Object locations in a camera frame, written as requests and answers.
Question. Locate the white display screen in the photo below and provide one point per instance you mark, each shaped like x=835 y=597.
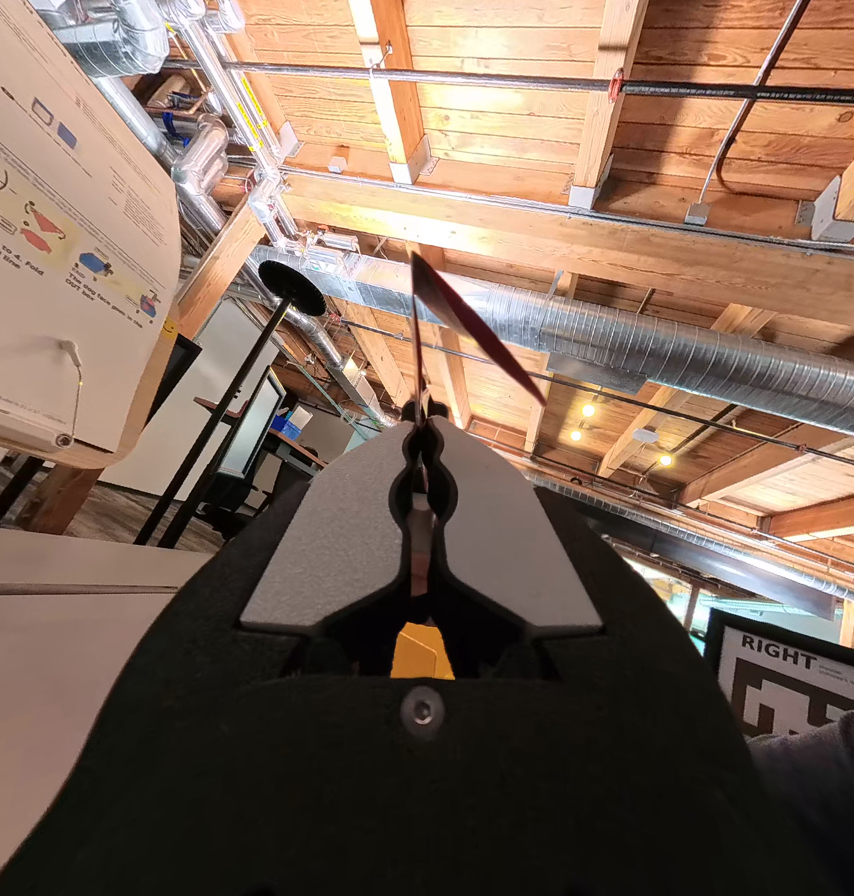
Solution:
x=255 y=427

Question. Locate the silver insulated pipe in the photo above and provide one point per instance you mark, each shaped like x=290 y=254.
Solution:
x=217 y=63
x=133 y=42

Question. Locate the long silver duct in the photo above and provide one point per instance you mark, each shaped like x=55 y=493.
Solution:
x=679 y=532

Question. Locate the large silver spiral duct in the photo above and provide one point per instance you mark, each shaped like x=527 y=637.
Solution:
x=679 y=350

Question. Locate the yellow plastic bin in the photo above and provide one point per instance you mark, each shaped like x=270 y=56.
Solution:
x=416 y=654

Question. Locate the wooden board book stand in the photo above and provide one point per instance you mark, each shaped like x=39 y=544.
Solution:
x=35 y=427

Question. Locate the blue box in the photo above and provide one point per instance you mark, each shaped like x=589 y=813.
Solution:
x=281 y=424

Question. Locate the purple floral origami paper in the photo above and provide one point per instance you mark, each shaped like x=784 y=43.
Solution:
x=469 y=329

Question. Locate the person's right forearm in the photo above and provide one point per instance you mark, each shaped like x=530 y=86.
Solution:
x=833 y=805

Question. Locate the black office chair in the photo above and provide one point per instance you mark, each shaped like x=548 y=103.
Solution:
x=227 y=500

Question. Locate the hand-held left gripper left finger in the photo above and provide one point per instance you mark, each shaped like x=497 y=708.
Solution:
x=329 y=553

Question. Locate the large black monitor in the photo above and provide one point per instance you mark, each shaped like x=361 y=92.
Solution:
x=178 y=371

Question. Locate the black sprinkler pipe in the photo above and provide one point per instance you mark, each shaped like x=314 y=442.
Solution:
x=469 y=75

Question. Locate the grey metal conduit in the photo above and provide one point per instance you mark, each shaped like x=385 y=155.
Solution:
x=749 y=98

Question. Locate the brown office desk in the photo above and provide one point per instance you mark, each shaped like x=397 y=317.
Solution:
x=294 y=444

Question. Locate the black pole stand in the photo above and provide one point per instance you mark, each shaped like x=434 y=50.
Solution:
x=217 y=413

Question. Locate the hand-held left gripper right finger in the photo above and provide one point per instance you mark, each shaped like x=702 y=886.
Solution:
x=518 y=553

